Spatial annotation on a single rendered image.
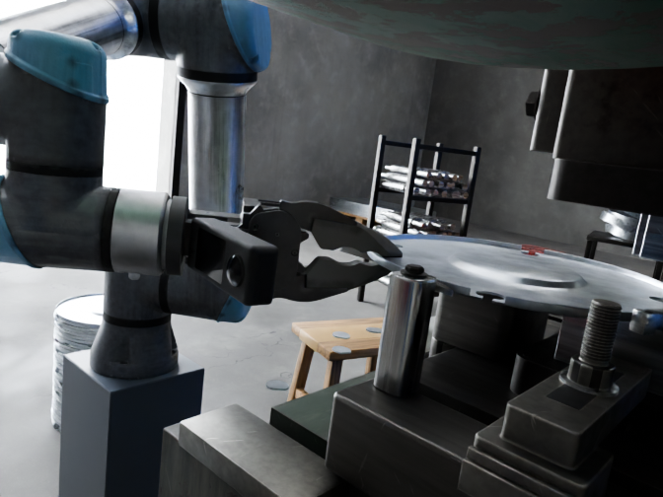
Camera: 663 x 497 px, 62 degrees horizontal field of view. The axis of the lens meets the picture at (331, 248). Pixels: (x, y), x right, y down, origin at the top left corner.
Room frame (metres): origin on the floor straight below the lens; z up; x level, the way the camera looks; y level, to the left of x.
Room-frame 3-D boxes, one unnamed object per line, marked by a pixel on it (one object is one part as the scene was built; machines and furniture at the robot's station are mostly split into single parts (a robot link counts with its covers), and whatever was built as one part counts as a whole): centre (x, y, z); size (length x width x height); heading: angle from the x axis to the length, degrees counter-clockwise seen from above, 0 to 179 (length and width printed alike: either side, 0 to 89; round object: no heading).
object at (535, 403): (0.32, -0.16, 0.76); 0.17 x 0.06 x 0.10; 139
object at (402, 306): (0.40, -0.06, 0.75); 0.03 x 0.03 x 0.10; 49
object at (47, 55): (0.47, 0.26, 0.88); 0.11 x 0.08 x 0.11; 84
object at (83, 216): (0.47, 0.24, 0.79); 0.11 x 0.08 x 0.09; 101
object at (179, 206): (0.51, 0.09, 0.78); 0.12 x 0.09 x 0.08; 101
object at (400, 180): (3.09, -0.45, 0.47); 0.46 x 0.43 x 0.95; 29
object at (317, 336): (1.61, -0.11, 0.16); 0.34 x 0.24 x 0.34; 121
